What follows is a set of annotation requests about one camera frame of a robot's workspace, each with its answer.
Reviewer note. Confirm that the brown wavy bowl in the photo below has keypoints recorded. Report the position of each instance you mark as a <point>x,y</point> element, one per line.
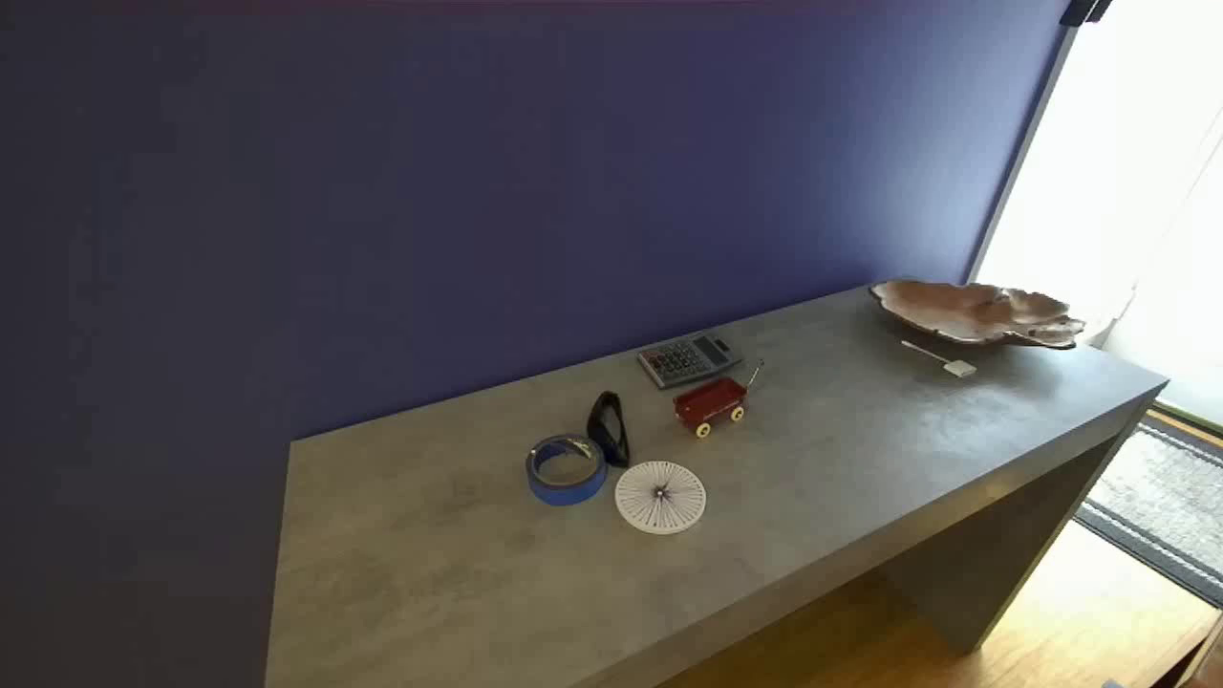
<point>980,312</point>

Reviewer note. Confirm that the grey calculator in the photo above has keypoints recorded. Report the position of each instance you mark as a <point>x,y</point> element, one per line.
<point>685,361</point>

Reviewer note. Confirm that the blue tape roll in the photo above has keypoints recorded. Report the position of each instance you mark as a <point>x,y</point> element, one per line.
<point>565,473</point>

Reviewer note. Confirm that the white round spoked disc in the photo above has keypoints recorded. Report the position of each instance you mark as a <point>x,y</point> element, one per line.
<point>658,497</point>

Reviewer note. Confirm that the grey concrete-look cabinet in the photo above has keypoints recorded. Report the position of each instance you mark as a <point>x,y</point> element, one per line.
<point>415,554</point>

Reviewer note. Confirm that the small white tag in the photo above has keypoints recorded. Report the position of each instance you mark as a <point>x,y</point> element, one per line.
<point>959,367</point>

